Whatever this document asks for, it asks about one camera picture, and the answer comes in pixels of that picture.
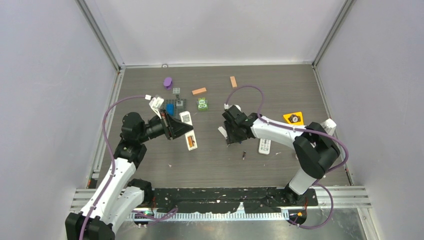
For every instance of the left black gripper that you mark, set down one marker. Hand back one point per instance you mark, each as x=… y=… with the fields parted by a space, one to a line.
x=173 y=127

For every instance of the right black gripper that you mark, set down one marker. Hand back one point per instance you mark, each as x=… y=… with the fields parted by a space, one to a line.
x=232 y=138

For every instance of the white battery cover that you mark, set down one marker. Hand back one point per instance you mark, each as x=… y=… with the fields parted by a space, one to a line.
x=223 y=131

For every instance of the orange AAA battery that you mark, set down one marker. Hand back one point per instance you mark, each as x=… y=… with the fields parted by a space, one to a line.
x=190 y=141

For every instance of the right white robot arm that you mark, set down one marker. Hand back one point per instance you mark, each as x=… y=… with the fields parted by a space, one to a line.
x=316 y=151

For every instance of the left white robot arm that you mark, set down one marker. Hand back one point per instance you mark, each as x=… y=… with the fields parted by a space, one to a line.
x=118 y=195

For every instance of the grey lego baseplate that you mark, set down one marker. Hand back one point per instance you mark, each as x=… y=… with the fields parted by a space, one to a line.
x=177 y=110

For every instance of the blue lego brick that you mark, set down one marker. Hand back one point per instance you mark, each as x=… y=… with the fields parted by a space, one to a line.
x=170 y=108

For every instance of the green owl toy block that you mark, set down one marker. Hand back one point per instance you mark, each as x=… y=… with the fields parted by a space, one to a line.
x=202 y=104

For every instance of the grey lego tower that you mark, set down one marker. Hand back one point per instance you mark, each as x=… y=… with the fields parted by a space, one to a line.
x=178 y=102

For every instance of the purple plastic piece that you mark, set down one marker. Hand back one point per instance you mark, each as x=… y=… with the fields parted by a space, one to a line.
x=168 y=83

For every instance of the orange wooden block left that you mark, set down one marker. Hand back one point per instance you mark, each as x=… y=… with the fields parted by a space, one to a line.
x=199 y=91

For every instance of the orange wooden block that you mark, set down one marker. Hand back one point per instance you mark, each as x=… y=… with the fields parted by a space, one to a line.
x=233 y=82
x=199 y=91

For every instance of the orange wooden block right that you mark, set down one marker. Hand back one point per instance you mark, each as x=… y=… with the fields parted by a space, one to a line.
x=233 y=82

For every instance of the white metronome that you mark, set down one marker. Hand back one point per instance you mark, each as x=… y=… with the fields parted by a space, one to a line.
x=329 y=126

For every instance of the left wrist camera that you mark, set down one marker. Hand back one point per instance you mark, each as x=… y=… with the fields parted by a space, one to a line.
x=155 y=103

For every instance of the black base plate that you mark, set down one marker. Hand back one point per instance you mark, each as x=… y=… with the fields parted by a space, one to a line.
x=222 y=200

